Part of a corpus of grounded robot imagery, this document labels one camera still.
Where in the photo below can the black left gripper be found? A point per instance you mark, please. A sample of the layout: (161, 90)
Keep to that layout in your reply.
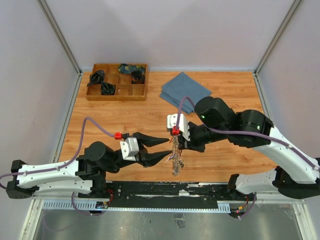
(149, 159)

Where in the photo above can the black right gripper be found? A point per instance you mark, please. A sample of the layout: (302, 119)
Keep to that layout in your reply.
(190, 144)

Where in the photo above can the metal disc with keyrings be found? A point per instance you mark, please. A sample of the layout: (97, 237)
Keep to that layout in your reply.
(176, 156)

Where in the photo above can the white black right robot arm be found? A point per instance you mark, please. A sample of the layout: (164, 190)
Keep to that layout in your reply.
(296, 175)

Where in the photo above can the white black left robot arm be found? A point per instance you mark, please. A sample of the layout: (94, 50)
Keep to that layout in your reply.
(84, 175)

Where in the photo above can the folded blue cloth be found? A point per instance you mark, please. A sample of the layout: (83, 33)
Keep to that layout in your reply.
(183, 86)

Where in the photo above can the wooden compartment tray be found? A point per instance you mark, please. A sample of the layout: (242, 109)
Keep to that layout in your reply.
(124, 89)

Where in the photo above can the dark rolled cloth middle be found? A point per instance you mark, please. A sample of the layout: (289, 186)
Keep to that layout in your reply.
(107, 89)

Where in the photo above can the dark rolled cloth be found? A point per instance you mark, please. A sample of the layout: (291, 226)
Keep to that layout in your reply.
(96, 78)
(107, 89)
(137, 77)

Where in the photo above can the dark rolled cloth right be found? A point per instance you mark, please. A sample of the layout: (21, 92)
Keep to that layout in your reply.
(137, 77)

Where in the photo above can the blue yellow patterned cloth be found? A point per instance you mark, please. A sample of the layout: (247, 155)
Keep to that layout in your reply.
(124, 68)

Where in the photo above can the dark rolled cloth left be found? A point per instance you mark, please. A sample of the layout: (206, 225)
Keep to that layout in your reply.
(96, 78)

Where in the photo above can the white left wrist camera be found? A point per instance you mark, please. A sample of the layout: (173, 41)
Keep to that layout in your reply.
(129, 146)

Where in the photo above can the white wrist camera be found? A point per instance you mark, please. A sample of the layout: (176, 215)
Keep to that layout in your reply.
(178, 123)
(129, 146)

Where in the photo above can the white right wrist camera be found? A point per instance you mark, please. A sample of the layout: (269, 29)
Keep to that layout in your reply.
(178, 123)

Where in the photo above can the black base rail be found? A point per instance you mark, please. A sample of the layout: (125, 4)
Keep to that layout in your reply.
(139, 195)

